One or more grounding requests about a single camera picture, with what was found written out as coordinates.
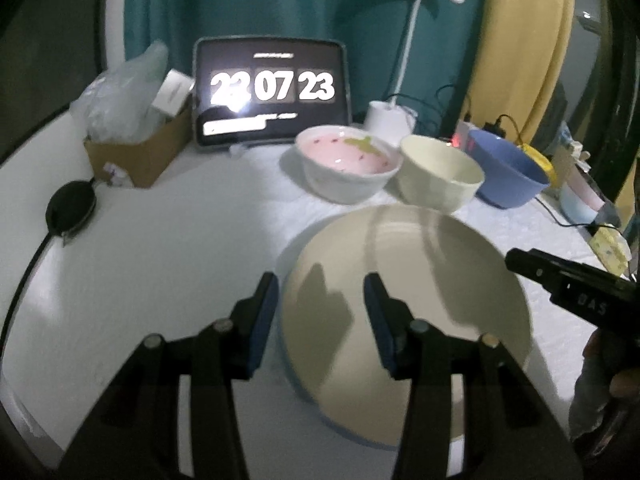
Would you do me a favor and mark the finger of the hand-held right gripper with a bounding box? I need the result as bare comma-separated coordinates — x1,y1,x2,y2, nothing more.
505,247,571,292

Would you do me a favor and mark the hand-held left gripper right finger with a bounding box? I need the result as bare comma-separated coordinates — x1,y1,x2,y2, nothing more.
363,271,583,480

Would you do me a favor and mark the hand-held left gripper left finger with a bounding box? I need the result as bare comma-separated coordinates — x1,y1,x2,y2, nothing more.
60,271,281,480

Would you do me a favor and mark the beige plate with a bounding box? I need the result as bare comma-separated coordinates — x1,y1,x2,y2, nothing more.
280,205,532,448

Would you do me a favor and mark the cream bowl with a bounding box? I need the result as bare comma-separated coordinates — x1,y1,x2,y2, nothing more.
398,135,485,213

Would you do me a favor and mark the pink strawberry pattern bowl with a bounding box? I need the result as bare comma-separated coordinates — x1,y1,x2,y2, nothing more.
295,125,403,205

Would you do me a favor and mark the person's right forearm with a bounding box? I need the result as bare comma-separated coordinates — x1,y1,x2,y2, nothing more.
567,375,640,446

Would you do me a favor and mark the person's right hand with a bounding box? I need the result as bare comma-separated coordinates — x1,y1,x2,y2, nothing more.
582,332,640,401

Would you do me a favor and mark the yellow cheese-shaped sponge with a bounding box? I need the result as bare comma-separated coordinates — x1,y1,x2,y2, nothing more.
589,225,632,277

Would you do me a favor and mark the light blue bowl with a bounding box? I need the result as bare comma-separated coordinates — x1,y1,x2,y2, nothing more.
559,182,601,226

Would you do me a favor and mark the grey cloth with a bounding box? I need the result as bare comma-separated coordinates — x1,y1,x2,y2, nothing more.
597,200,623,226

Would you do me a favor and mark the dark glass window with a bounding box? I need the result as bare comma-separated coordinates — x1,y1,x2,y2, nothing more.
560,0,640,201

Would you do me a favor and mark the cardboard box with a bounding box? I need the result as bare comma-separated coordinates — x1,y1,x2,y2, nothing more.
84,105,193,189

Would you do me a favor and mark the white desk lamp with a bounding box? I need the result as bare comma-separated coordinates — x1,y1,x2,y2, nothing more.
364,0,471,136

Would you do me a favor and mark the yellow curtain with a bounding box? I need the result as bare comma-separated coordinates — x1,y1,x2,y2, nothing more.
467,0,576,146

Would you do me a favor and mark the small white box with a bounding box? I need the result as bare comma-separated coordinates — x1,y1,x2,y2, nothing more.
151,69,195,117

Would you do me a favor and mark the clear plastic bag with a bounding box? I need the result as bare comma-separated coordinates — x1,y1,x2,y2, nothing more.
70,40,171,143

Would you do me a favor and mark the tablet with clock display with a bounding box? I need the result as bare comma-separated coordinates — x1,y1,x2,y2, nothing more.
192,36,352,148

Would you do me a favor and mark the teal curtain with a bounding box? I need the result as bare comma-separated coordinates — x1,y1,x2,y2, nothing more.
122,0,493,136

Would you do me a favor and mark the black round device with cable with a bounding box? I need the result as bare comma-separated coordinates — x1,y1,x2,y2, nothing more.
0,180,97,356

